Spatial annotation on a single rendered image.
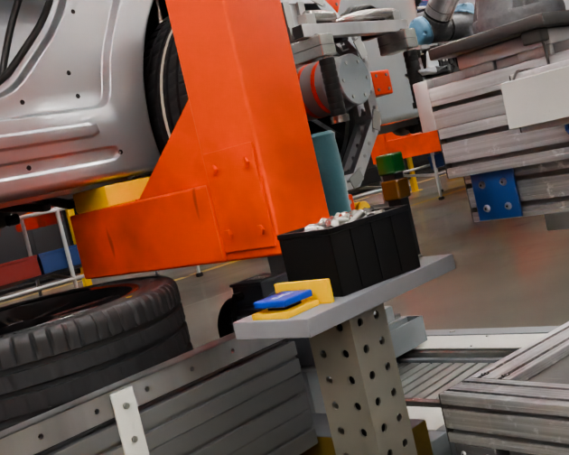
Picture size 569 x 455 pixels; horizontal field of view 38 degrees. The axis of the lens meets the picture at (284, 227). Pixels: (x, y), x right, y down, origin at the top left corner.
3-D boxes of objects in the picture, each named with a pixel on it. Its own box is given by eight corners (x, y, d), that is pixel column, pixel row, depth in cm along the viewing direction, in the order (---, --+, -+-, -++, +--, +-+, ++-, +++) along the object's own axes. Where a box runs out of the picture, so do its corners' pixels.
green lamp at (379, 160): (389, 173, 161) (386, 153, 161) (406, 171, 158) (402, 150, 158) (377, 177, 158) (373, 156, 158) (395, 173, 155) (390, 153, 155)
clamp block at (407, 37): (391, 55, 216) (387, 35, 216) (419, 46, 210) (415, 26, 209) (379, 57, 212) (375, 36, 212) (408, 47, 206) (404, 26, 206)
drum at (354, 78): (316, 120, 222) (304, 69, 220) (378, 104, 207) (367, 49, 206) (282, 126, 211) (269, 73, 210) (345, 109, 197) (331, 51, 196)
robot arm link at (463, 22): (451, 4, 222) (459, 43, 223) (480, -1, 228) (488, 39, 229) (431, 11, 229) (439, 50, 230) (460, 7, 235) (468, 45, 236)
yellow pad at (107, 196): (123, 203, 209) (117, 184, 208) (156, 196, 199) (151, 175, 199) (76, 214, 199) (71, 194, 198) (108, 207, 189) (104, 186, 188)
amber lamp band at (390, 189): (396, 199, 161) (391, 179, 161) (412, 195, 159) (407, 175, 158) (384, 202, 159) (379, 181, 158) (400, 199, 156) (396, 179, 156)
